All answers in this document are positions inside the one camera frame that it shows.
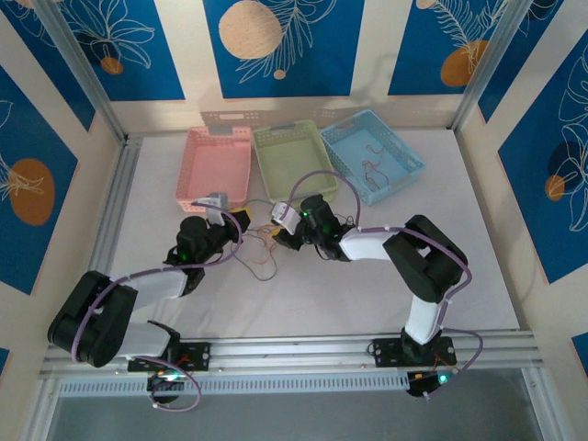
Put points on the blue plastic basket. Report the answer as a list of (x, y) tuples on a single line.
[(358, 138)]

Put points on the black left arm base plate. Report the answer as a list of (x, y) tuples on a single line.
[(200, 356)]

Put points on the aluminium front rail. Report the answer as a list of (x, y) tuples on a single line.
[(294, 351)]

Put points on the right controller board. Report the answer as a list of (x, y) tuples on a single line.
[(427, 383)]

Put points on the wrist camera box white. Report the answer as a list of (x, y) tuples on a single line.
[(285, 215), (216, 202)]

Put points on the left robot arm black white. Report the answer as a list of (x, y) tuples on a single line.
[(92, 317)]

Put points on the aluminium corner post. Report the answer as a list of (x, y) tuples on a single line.
[(487, 59), (69, 41)]

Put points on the aluminium frame leg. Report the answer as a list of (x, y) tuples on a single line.
[(43, 409), (539, 404)]

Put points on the pink plastic basket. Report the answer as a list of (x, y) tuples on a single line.
[(213, 165)]

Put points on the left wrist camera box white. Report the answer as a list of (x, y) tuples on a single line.
[(216, 202)]

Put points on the left controller board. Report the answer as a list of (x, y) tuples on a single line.
[(165, 383)]

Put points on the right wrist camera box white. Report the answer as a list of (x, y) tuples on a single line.
[(285, 215)]

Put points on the controller board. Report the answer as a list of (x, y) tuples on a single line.
[(427, 383), (165, 383)]

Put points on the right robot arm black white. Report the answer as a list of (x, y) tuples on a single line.
[(427, 257)]

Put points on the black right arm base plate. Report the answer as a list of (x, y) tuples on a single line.
[(386, 353)]

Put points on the green plastic basket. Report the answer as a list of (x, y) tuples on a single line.
[(289, 156)]

